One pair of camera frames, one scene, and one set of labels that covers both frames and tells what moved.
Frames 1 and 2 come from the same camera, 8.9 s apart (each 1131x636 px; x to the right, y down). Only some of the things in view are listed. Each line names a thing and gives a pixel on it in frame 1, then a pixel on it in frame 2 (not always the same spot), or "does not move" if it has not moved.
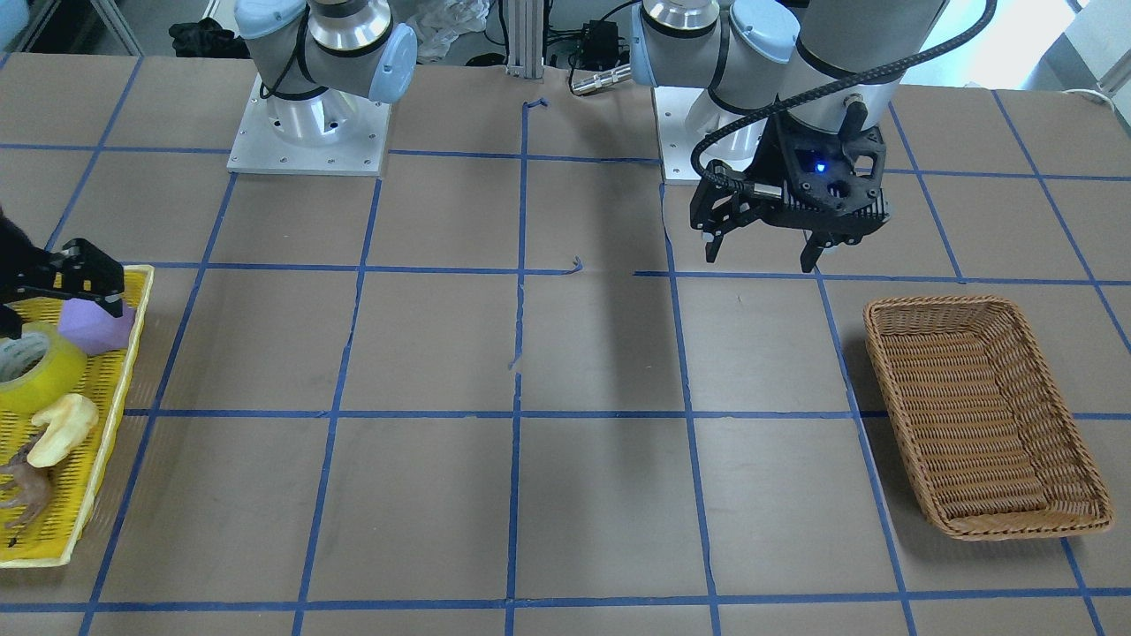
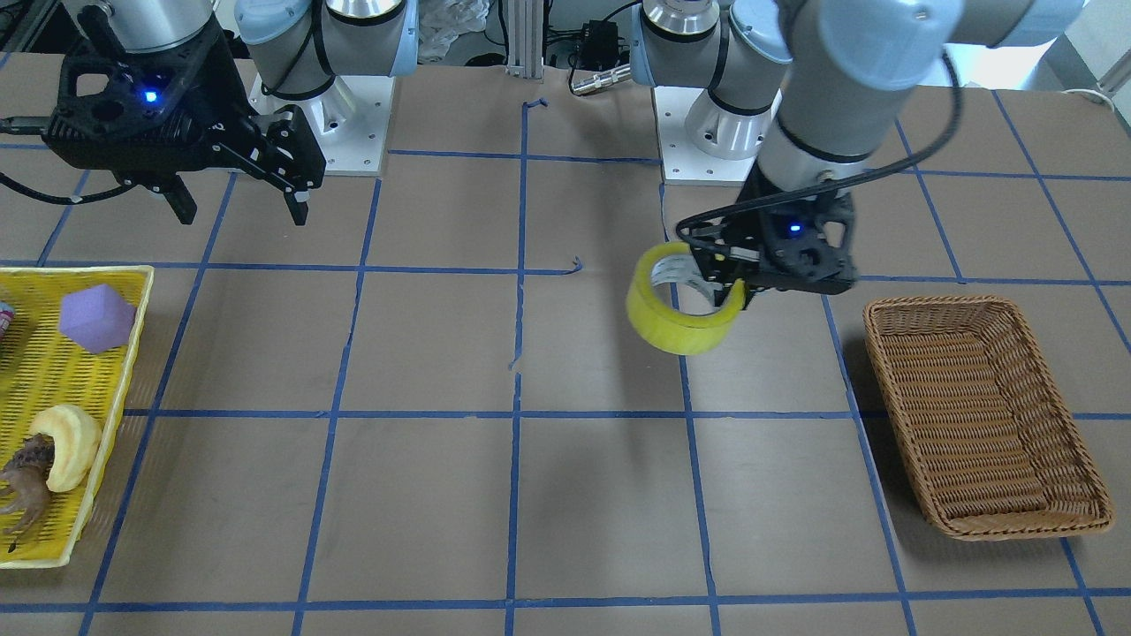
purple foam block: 97,329 does not move
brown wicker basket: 992,444 does not move
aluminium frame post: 526,39 does not move
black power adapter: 599,46 does not move
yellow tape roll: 62,373 → 666,328
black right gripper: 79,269 → 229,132
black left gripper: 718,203 → 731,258
